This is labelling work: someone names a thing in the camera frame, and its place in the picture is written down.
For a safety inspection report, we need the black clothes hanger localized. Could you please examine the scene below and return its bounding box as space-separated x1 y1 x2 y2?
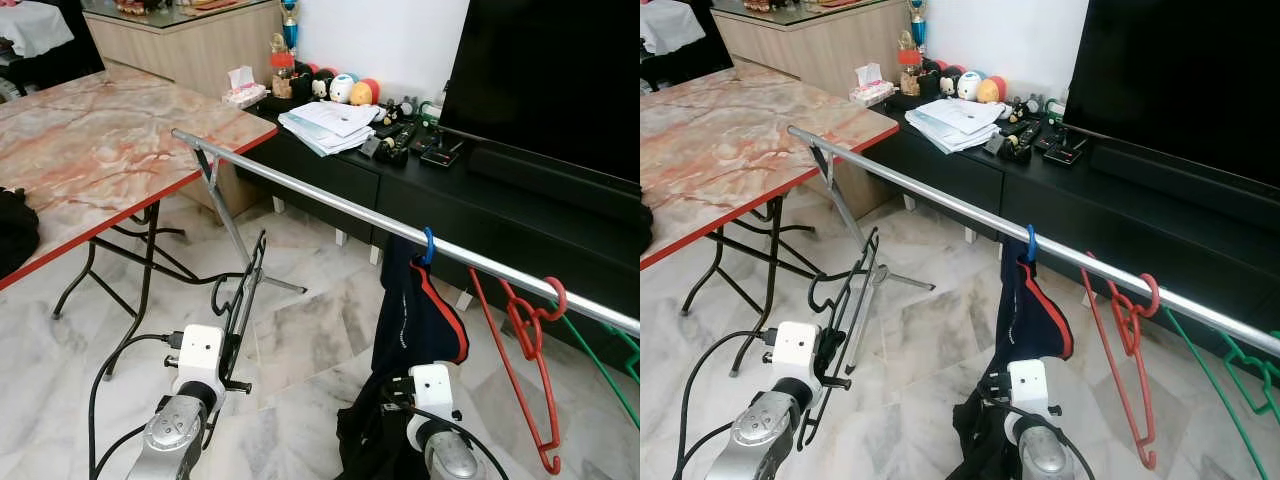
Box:
200 230 269 456
800 228 891 446

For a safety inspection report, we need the black garment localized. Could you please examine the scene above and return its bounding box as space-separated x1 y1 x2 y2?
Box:
950 385 1041 480
335 372 446 480

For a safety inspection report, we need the green clothes hanger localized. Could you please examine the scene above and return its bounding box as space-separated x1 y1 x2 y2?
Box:
558 310 641 431
1165 308 1280 480

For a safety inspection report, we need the red clothes hanger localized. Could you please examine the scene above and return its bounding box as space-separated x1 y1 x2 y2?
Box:
467 265 568 474
1080 262 1163 471

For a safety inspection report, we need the navy shirt with red trim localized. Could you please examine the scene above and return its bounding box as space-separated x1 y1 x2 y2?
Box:
370 238 471 379
985 238 1076 366

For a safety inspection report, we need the silver metal clothes rack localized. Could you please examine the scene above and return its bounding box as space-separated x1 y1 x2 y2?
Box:
787 125 1280 359
170 128 641 336

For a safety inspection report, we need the black TV console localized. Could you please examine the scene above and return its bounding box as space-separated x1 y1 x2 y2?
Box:
865 88 1280 341
235 90 641 341

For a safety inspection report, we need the marble pattern folding table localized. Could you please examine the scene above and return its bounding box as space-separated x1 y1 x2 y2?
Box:
640 65 901 376
0 65 279 376

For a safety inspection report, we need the stack of white papers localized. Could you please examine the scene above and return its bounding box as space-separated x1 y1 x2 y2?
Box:
278 100 383 158
905 97 1009 154

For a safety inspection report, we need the pink tissue box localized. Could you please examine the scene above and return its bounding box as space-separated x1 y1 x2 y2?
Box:
850 62 894 104
222 65 266 108

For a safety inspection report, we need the black remote control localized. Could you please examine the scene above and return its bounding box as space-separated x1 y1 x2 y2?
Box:
385 120 416 166
1010 118 1041 163

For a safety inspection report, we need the light wooden sideboard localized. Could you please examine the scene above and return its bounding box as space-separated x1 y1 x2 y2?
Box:
80 0 301 101
712 0 931 98

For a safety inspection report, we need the white cloth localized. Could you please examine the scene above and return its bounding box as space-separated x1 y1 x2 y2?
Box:
640 0 706 56

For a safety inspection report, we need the black soundbar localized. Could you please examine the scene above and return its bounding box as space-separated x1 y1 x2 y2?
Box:
1090 145 1280 226

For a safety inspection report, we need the black flat television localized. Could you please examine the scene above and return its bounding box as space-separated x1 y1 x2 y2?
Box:
1062 0 1280 186
438 0 641 183

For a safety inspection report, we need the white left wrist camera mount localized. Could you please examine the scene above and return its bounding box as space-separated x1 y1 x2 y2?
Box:
772 321 823 396
172 325 226 401

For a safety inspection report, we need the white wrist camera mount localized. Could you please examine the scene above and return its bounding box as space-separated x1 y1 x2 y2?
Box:
172 325 226 401
405 364 461 421
772 321 823 396
1005 358 1053 419

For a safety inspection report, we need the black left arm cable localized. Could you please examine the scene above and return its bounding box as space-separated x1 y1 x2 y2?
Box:
88 333 186 480
672 330 781 480

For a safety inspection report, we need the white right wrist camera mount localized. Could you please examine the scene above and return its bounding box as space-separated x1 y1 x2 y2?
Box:
1005 358 1053 419
405 364 461 421

